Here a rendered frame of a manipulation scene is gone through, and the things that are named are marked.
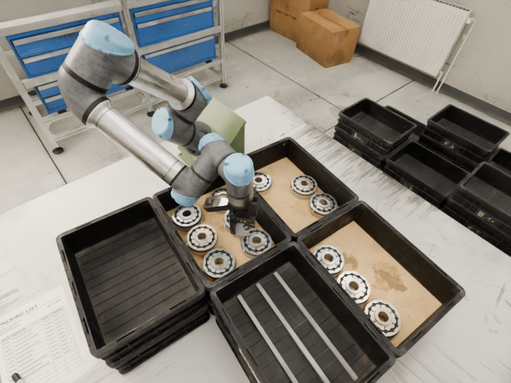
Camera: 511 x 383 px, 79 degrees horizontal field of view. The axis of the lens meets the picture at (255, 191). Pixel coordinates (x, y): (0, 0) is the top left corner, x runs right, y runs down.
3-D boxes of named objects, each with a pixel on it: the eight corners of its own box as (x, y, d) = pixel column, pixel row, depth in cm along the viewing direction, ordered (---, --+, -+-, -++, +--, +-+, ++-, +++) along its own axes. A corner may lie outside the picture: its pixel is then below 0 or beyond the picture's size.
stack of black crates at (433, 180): (367, 194, 212) (385, 158, 187) (391, 175, 226) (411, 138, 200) (419, 232, 193) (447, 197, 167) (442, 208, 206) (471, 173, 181)
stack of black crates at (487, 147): (399, 169, 230) (426, 119, 196) (420, 153, 243) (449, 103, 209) (450, 201, 211) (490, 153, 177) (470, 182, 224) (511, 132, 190)
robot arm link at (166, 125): (167, 134, 132) (142, 125, 120) (185, 109, 128) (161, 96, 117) (181, 152, 127) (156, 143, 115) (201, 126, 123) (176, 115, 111)
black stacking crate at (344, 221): (290, 257, 103) (294, 240, 95) (352, 219, 115) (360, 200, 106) (382, 368, 83) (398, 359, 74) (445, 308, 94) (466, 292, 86)
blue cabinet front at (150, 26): (147, 80, 265) (128, 8, 222) (215, 57, 297) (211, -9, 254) (148, 81, 263) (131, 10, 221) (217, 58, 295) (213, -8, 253)
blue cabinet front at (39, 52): (48, 113, 229) (4, 36, 187) (138, 83, 261) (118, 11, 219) (49, 115, 228) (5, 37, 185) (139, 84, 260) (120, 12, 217)
